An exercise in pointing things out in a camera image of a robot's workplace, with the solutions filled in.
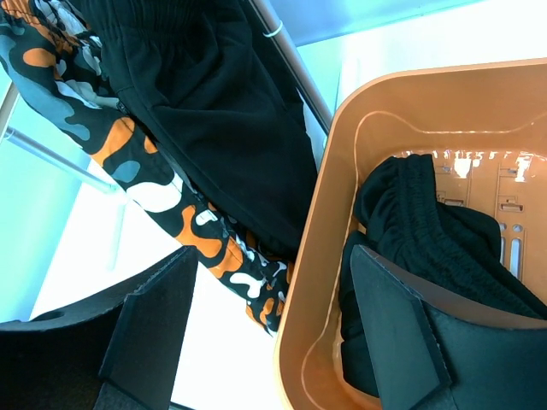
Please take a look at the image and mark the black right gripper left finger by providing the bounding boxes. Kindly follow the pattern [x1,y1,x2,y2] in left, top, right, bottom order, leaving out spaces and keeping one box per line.
[1,247,197,409]

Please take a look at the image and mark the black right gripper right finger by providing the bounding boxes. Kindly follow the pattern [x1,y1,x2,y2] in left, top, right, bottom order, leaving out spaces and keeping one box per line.
[350,246,546,409]

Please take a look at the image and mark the black shorts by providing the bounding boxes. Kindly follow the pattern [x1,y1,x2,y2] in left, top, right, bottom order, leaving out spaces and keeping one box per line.
[338,155,546,396]
[77,1,317,258]

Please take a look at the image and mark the orange camouflage shorts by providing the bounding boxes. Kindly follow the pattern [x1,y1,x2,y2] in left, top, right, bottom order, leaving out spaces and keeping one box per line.
[1,1,293,334]

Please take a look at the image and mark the orange plastic laundry basket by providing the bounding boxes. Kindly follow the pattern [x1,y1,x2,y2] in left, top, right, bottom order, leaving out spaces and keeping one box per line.
[275,59,546,409]

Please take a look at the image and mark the white and steel clothes rack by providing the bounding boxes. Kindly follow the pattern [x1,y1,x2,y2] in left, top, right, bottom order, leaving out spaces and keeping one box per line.
[0,0,338,270]

